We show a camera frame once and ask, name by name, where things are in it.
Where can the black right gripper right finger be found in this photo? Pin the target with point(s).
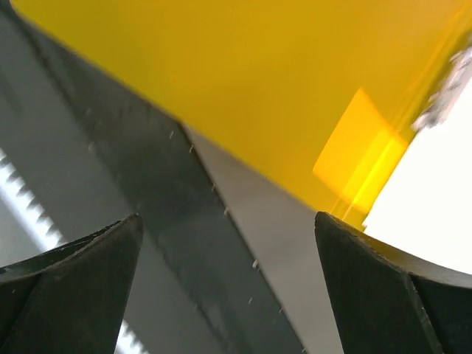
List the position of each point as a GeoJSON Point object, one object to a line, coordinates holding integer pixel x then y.
{"type": "Point", "coordinates": [385, 300]}

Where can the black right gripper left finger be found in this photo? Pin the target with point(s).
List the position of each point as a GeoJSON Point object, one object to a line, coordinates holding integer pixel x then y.
{"type": "Point", "coordinates": [72, 298]}

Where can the printed paper sheet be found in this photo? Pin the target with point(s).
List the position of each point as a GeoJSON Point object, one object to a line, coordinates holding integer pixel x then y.
{"type": "Point", "coordinates": [425, 207]}

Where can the yellow plastic folder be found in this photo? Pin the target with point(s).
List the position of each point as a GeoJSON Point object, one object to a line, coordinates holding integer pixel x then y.
{"type": "Point", "coordinates": [317, 96]}

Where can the metal folder clip mechanism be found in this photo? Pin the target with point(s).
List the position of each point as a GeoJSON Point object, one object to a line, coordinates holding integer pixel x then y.
{"type": "Point", "coordinates": [451, 86]}

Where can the slotted grey cable duct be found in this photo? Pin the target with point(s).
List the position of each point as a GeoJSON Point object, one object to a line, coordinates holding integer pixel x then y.
{"type": "Point", "coordinates": [30, 214]}

